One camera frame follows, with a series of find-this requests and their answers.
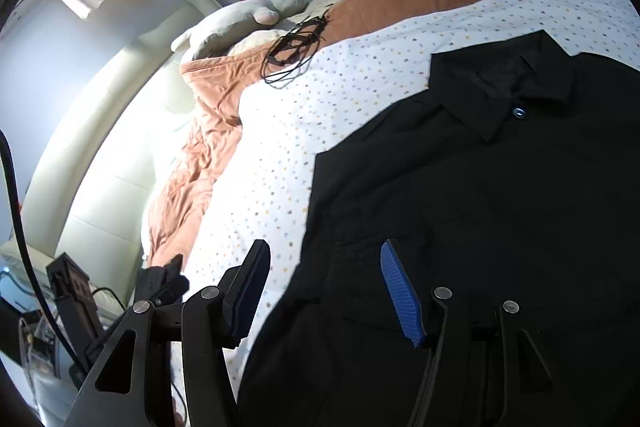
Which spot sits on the black button-up shirt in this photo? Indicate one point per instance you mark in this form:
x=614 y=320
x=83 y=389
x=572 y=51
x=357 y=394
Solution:
x=511 y=186

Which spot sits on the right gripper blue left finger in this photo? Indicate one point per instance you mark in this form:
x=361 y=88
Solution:
x=243 y=286

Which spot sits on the orange-brown quilt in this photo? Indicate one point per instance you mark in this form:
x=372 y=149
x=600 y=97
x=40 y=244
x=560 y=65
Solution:
x=176 y=213

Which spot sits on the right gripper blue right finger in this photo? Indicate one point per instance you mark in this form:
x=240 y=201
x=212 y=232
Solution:
x=406 y=302

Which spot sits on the grey plush pillow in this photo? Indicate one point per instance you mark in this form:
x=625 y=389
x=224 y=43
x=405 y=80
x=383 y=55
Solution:
x=219 y=31

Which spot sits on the white polka dot bedsheet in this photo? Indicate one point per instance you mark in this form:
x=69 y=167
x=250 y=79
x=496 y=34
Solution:
x=266 y=189

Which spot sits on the cream padded headboard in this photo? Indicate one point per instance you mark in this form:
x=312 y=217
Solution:
x=109 y=155

